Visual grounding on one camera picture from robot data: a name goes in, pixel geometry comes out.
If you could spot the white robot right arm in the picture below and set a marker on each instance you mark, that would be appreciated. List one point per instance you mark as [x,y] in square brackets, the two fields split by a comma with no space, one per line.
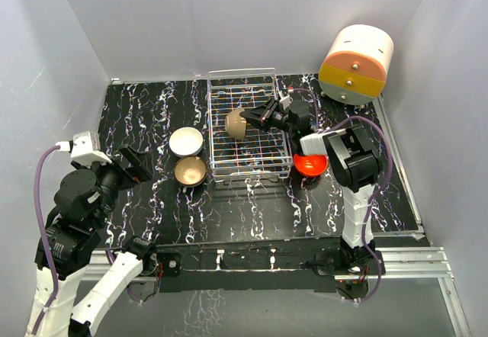
[355,166]

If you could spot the red bowl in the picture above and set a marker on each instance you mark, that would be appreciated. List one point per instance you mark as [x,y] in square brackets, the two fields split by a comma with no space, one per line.
[311,166]

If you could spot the round mini drawer cabinet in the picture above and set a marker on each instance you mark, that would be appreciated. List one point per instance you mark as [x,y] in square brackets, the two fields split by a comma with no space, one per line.
[355,69]

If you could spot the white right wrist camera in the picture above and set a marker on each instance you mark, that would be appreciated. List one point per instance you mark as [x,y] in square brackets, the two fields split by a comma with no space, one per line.
[284,100]

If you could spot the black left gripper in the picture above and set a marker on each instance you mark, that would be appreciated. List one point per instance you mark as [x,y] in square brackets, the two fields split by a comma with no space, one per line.
[140,168]

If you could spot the aluminium frame rail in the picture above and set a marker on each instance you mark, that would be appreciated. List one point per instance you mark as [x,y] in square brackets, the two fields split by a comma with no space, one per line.
[283,267]

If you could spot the black bowl with beige outside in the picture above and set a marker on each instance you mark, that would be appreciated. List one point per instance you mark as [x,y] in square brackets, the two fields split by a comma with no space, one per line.
[235,124]

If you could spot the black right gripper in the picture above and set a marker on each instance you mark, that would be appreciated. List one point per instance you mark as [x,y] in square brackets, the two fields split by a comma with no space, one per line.
[261,114]

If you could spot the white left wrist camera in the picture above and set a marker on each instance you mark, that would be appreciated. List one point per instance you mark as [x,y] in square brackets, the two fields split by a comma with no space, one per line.
[87,149]

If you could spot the tan bowl with brown rim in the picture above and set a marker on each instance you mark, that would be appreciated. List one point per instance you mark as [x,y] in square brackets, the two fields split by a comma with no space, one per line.
[190,171]

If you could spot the white wire dish rack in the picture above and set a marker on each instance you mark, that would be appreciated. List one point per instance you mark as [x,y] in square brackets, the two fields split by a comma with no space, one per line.
[261,154]

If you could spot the white bowl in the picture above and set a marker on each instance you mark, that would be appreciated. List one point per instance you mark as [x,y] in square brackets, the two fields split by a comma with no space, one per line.
[186,141]

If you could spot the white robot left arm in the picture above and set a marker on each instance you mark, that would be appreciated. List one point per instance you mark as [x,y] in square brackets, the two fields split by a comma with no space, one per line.
[70,234]

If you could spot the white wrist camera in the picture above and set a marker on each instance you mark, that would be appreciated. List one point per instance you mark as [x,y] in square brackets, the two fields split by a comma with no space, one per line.
[284,100]
[87,149]

